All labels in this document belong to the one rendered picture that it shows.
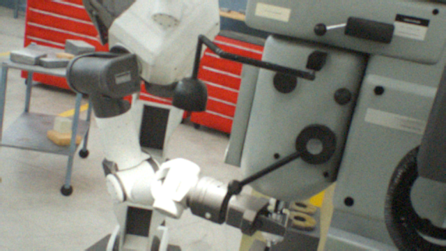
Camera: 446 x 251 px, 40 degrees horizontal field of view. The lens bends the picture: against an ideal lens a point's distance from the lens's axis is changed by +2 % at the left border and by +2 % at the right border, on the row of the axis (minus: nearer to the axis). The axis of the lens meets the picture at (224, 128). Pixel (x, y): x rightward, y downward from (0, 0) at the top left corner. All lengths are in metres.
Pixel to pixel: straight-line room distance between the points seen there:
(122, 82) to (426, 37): 0.73
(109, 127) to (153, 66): 0.18
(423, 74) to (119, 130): 0.76
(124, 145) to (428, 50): 0.79
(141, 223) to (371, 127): 1.18
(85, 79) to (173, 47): 0.23
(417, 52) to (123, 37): 0.75
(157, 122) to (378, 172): 0.98
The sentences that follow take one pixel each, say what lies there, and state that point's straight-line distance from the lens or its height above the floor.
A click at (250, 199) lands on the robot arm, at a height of 1.26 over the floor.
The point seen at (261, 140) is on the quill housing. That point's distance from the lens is 1.13.
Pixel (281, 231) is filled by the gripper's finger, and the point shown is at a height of 1.24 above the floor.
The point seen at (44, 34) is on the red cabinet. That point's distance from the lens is 6.69.
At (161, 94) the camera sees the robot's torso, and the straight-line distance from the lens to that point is 1.92.
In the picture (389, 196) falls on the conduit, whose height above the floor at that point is 1.45.
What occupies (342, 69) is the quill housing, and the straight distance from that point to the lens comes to 1.08.
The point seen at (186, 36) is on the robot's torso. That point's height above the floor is 1.53.
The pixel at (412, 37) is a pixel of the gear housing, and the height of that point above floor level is 1.67.
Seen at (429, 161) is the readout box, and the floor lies 1.54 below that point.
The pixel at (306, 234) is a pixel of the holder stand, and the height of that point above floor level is 1.09.
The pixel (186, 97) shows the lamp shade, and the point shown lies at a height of 1.46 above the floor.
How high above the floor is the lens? 1.74
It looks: 16 degrees down
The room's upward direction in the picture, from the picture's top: 11 degrees clockwise
